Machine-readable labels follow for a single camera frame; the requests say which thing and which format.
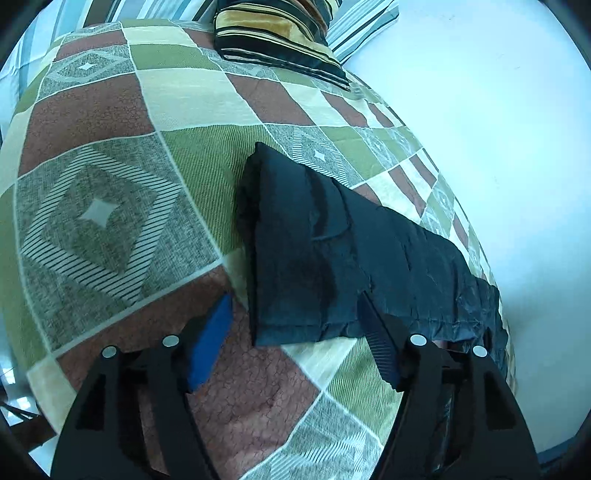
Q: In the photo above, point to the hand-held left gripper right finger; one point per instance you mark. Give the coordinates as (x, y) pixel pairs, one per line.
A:
(381, 346)

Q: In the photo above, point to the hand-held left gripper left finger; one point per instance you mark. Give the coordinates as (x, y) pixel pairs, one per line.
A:
(210, 341)

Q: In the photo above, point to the black puffer jacket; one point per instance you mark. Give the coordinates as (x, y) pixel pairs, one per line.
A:
(323, 254)

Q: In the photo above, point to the checkered patchwork bed sheet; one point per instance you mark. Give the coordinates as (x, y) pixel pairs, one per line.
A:
(115, 221)

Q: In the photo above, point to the gold black striped pillow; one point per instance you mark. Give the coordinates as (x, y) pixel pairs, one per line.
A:
(272, 41)

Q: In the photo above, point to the blue grey striped pillow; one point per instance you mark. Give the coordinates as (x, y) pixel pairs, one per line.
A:
(364, 27)

